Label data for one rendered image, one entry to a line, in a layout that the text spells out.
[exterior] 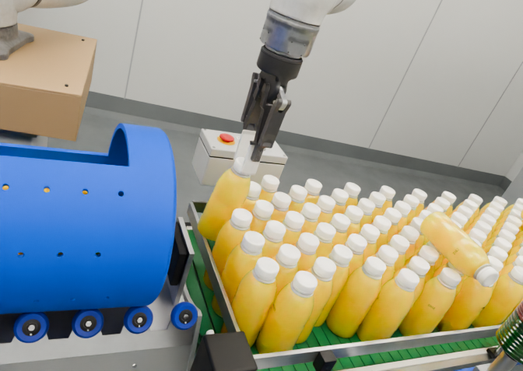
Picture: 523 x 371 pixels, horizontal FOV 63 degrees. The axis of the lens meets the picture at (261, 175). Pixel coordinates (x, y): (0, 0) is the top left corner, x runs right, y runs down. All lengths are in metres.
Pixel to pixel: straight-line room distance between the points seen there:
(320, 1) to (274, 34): 0.09
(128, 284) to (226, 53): 3.00
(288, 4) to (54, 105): 0.58
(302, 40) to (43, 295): 0.52
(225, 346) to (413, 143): 4.02
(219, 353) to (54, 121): 0.64
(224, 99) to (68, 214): 3.13
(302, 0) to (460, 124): 4.14
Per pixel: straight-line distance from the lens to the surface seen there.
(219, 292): 0.81
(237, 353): 0.69
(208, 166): 0.99
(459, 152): 4.97
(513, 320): 0.70
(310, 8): 0.71
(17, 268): 0.59
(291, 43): 0.72
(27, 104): 1.06
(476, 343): 1.18
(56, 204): 0.57
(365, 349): 0.86
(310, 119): 3.93
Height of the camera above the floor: 1.52
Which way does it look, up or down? 27 degrees down
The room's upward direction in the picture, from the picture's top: 21 degrees clockwise
